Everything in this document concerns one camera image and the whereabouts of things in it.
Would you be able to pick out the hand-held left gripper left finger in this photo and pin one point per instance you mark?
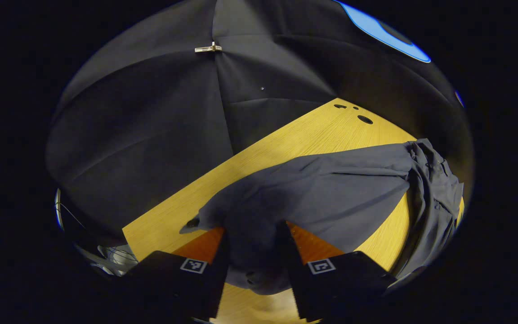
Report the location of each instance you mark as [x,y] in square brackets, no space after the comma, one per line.
[218,288]

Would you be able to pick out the black backdrop cloth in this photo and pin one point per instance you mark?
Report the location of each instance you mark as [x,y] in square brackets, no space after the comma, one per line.
[142,135]

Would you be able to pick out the grey long-sleeved polo shirt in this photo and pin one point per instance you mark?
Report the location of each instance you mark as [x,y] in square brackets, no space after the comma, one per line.
[331,193]

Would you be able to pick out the white cloth clip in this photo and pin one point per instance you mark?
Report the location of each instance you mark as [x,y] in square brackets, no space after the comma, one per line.
[208,47]

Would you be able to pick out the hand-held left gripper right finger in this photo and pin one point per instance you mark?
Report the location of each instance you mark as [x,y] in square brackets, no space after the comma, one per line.
[297,288]

